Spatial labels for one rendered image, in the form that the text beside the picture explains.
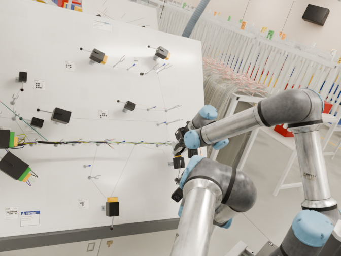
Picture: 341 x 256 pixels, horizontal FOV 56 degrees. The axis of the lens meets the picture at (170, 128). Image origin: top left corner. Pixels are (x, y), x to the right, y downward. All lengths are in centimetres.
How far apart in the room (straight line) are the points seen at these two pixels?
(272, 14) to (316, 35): 192
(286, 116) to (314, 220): 34
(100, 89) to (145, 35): 41
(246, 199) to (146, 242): 92
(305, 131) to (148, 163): 80
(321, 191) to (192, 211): 53
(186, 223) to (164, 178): 87
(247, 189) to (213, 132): 32
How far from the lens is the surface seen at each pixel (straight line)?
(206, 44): 535
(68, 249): 164
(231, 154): 257
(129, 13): 493
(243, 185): 97
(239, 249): 130
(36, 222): 147
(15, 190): 146
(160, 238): 183
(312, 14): 1068
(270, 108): 108
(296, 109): 109
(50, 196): 148
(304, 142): 119
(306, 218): 112
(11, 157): 131
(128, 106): 154
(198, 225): 81
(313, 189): 121
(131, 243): 175
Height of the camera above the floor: 189
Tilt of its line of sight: 22 degrees down
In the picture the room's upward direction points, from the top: 17 degrees clockwise
